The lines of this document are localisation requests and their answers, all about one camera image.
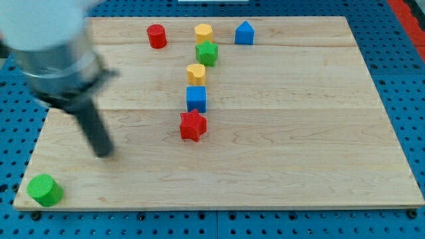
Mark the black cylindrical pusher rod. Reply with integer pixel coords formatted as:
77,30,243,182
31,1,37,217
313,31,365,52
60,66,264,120
73,100,114,158

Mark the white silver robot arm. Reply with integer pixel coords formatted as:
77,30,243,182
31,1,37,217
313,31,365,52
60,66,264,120
1,0,117,157

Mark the red star block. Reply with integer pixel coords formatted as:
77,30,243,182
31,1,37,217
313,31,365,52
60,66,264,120
179,109,207,142

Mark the green star block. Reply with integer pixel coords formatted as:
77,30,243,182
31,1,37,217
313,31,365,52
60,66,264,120
195,40,218,66

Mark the green cylinder block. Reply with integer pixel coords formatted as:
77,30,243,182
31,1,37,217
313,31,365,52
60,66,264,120
27,174,63,207

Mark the red cylinder block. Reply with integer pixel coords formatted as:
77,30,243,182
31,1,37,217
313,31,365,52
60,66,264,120
147,24,167,48

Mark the blue cube block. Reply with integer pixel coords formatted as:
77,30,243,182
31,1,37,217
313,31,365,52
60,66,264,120
186,86,207,113

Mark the yellow heart block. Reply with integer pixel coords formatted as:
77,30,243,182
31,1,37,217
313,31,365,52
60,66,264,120
186,64,206,86

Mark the yellow hexagon block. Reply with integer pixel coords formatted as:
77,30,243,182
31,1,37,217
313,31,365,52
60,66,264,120
194,23,213,44

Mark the light wooden board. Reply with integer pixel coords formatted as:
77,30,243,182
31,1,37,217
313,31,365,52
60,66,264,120
13,17,424,211

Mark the blue pentagon block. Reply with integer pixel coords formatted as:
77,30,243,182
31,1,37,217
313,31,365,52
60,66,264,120
234,21,255,45

